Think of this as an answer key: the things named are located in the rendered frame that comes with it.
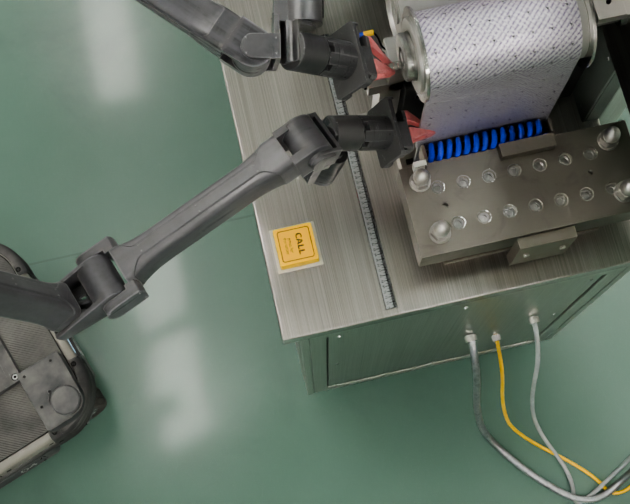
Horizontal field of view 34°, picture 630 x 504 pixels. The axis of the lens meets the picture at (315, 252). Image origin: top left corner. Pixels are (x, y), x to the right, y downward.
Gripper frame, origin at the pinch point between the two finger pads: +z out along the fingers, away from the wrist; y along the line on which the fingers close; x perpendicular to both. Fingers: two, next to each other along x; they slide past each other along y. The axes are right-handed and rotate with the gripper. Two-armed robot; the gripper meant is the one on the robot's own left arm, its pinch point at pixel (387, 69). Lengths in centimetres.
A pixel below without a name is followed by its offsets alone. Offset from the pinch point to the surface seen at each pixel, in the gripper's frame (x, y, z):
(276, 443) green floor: -113, 40, 57
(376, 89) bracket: -8.0, -1.2, 5.6
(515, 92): 9.0, 5.9, 18.3
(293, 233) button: -35.0, 13.8, 5.8
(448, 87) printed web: 7.1, 6.1, 4.2
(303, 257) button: -34.5, 18.5, 6.4
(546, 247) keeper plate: -2.8, 27.4, 32.4
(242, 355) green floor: -116, 16, 54
